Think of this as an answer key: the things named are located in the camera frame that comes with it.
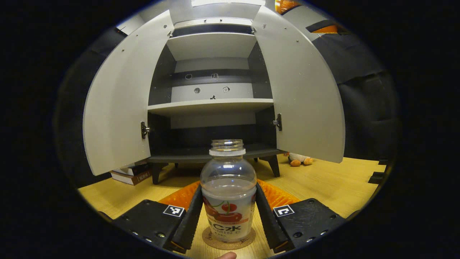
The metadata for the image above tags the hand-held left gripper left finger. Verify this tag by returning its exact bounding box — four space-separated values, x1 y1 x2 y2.
112 182 204 254

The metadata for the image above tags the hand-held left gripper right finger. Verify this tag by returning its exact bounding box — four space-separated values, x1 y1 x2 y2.
255 179 347 253

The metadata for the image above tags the round cork coaster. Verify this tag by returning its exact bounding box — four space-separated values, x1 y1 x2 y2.
202 226 257 250

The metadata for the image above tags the clear bottle with red label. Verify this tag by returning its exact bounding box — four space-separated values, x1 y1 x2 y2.
200 139 258 242

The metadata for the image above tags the white cabinet door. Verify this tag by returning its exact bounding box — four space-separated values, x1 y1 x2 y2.
83 10 175 176
251 5 346 164

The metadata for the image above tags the white cabinet drawer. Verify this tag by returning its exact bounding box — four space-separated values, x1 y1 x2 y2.
174 17 254 29

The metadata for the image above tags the white and grey cabinet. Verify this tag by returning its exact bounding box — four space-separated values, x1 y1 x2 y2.
147 17 285 185

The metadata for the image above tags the brown book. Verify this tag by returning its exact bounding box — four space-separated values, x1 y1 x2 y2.
110 169 153 186

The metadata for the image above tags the plush toy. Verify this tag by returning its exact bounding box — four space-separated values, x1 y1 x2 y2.
287 152 314 167

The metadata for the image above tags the white book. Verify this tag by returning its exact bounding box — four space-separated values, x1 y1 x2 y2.
113 163 150 176

